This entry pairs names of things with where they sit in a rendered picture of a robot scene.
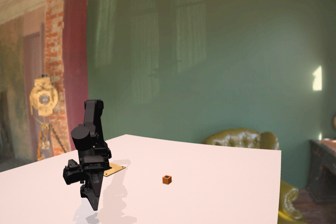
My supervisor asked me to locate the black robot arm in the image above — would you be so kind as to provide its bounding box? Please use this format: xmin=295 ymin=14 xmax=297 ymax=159
xmin=63 ymin=99 xmax=112 ymax=185

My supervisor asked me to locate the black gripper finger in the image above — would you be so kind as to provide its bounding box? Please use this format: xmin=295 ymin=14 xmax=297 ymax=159
xmin=82 ymin=191 xmax=100 ymax=211
xmin=83 ymin=167 xmax=105 ymax=197

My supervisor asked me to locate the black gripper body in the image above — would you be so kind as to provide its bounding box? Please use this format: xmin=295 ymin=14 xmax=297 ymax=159
xmin=79 ymin=155 xmax=105 ymax=198

